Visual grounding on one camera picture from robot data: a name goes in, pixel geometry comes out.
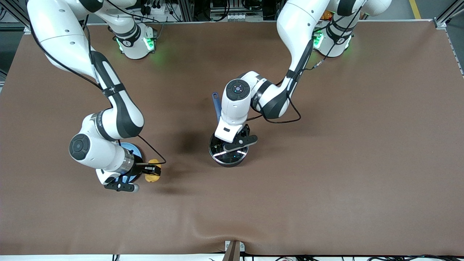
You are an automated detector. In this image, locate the brown table mat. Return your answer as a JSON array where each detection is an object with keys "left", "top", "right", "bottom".
[{"left": 0, "top": 21, "right": 464, "bottom": 256}]

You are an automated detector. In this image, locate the glass lid with blue knob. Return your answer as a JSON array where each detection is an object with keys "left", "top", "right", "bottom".
[{"left": 210, "top": 134, "right": 248, "bottom": 164}]

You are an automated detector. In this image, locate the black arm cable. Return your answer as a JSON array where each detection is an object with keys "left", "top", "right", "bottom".
[
  {"left": 249, "top": 0, "right": 363, "bottom": 124},
  {"left": 29, "top": 0, "right": 167, "bottom": 166}
]

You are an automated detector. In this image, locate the blue round plate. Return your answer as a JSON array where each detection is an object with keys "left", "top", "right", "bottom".
[{"left": 118, "top": 142, "right": 144, "bottom": 183}]

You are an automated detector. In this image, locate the metal edge bracket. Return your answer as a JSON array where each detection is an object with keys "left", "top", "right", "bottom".
[{"left": 224, "top": 240, "right": 245, "bottom": 261}]

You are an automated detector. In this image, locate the black pot with blue handle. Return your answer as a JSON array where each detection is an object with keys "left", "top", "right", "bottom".
[{"left": 208, "top": 92, "right": 249, "bottom": 167}]

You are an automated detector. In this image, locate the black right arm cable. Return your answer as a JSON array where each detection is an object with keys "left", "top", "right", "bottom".
[{"left": 29, "top": 0, "right": 167, "bottom": 166}]

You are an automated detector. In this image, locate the white power strip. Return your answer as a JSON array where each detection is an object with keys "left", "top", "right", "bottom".
[{"left": 132, "top": 3, "right": 171, "bottom": 22}]

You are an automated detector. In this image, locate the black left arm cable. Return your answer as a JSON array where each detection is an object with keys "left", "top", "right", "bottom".
[{"left": 249, "top": 0, "right": 363, "bottom": 124}]

